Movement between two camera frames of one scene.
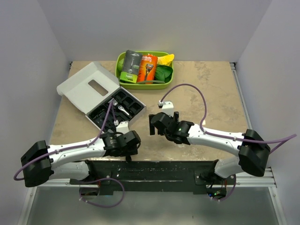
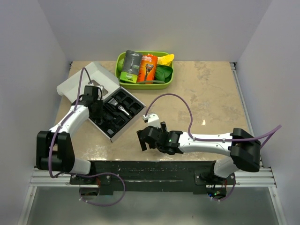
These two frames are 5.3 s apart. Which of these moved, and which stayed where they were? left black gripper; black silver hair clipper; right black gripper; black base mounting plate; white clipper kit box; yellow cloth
Moved: right black gripper; left black gripper
Stayed: yellow cloth; black silver hair clipper; white clipper kit box; black base mounting plate
